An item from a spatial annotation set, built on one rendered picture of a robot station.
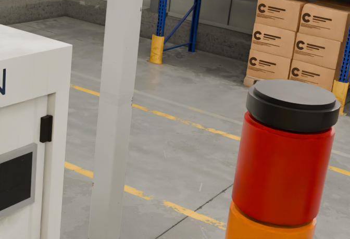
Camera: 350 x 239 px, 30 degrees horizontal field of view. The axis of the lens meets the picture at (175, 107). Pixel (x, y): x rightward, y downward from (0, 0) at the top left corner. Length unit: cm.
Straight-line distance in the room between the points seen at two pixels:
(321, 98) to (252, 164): 5
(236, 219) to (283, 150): 5
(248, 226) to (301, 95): 8
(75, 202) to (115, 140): 220
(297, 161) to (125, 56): 265
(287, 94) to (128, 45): 264
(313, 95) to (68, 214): 475
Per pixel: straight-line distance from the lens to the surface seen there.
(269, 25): 863
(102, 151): 316
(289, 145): 34
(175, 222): 509
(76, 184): 553
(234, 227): 37
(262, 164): 35
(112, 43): 298
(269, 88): 36
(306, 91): 36
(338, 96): 830
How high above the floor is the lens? 244
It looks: 19 degrees down
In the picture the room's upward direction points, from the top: 7 degrees clockwise
